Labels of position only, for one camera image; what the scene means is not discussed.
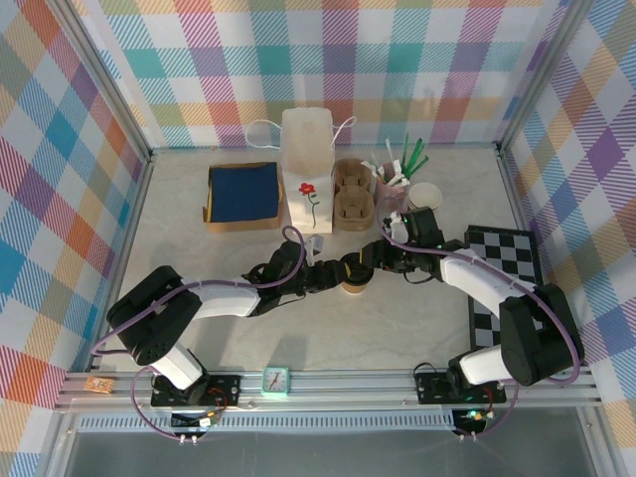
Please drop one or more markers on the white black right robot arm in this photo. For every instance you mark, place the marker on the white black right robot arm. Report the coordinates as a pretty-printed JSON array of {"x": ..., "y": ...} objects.
[{"x": 477, "y": 278}]

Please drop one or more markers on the small circuit board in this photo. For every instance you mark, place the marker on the small circuit board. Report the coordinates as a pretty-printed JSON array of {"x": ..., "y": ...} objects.
[
  {"x": 472, "y": 416},
  {"x": 194, "y": 421}
]

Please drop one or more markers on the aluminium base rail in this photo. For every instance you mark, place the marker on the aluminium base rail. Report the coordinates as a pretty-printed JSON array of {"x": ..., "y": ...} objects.
[{"x": 348, "y": 382}]

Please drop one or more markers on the small orange packet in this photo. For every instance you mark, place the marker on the small orange packet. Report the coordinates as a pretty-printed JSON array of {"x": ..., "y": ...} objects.
[{"x": 99, "y": 385}]

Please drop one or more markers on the aluminium frame post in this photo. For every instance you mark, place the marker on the aluminium frame post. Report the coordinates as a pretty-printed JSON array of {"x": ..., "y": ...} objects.
[
  {"x": 110, "y": 84},
  {"x": 539, "y": 74}
]

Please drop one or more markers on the small teal clock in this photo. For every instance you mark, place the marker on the small teal clock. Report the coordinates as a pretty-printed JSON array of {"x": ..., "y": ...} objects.
[{"x": 275, "y": 381}]

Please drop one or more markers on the cardboard napkin box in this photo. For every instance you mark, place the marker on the cardboard napkin box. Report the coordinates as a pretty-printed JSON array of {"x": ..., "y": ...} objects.
[{"x": 243, "y": 226}]

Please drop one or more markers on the white flower paper bag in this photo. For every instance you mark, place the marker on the white flower paper bag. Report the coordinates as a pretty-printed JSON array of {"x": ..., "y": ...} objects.
[{"x": 307, "y": 164}]

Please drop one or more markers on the pink straw holder cup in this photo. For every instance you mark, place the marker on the pink straw holder cup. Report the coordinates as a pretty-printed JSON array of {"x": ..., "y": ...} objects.
[{"x": 390, "y": 194}]

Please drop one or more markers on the green wrapped straw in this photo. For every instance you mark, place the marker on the green wrapped straw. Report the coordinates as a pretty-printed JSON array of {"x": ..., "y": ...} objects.
[
  {"x": 416, "y": 154},
  {"x": 406, "y": 149},
  {"x": 422, "y": 164}
]

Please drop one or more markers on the aluminium frame bar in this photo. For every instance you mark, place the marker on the aluminium frame bar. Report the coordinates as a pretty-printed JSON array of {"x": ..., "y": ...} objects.
[
  {"x": 515, "y": 199},
  {"x": 130, "y": 233}
]

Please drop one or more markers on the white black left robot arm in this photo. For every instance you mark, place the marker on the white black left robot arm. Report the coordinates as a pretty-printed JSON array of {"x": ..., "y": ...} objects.
[{"x": 223, "y": 303}]

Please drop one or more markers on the white wrapped straw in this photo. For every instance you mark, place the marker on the white wrapped straw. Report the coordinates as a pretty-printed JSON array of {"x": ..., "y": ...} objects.
[
  {"x": 388, "y": 149},
  {"x": 370, "y": 166},
  {"x": 395, "y": 169}
]

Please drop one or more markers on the black grey chessboard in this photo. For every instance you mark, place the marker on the black grey chessboard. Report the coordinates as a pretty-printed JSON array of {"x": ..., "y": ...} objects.
[{"x": 512, "y": 243}]

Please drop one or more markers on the blue napkin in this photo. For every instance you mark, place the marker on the blue napkin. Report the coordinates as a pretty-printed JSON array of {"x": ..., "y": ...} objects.
[{"x": 243, "y": 191}]

